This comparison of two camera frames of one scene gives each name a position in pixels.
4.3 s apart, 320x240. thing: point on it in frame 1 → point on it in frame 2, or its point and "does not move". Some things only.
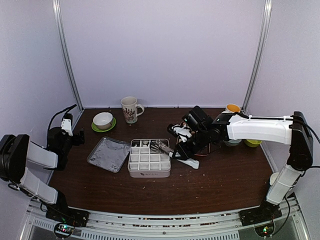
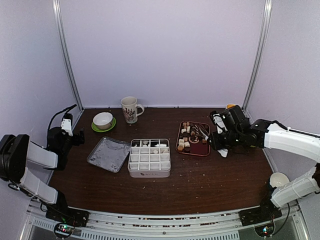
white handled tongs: [160, 148] → [201, 131]
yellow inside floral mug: [233, 108] does not move
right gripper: [182, 151] → [216, 144]
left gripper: [77, 141] does not move
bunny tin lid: [109, 153] does not move
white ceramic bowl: [103, 120] does not move
